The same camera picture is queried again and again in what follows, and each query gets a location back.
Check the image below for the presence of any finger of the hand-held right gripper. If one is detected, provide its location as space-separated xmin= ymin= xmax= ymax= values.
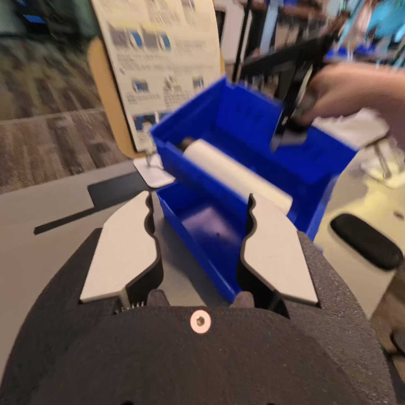
xmin=270 ymin=129 xmax=309 ymax=153

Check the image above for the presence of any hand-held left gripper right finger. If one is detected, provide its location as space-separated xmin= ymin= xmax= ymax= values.
xmin=236 ymin=193 xmax=319 ymax=306

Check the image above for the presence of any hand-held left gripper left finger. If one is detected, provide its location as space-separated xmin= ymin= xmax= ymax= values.
xmin=79 ymin=190 xmax=164 ymax=304

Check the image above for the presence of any blue plastic bin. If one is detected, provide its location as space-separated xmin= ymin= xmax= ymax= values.
xmin=150 ymin=76 xmax=358 ymax=302

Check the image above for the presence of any white bottle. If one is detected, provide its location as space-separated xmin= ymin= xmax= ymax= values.
xmin=182 ymin=139 xmax=293 ymax=216

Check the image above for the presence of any person's right hand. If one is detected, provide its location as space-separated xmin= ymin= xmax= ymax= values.
xmin=298 ymin=64 xmax=390 ymax=126

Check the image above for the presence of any white tilted stand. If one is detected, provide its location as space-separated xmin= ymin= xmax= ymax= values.
xmin=312 ymin=109 xmax=405 ymax=189

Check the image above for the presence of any black wrist rest pad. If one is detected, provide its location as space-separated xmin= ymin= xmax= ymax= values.
xmin=330 ymin=213 xmax=404 ymax=271

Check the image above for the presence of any instruction sheet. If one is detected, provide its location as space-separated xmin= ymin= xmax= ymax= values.
xmin=90 ymin=0 xmax=222 ymax=152

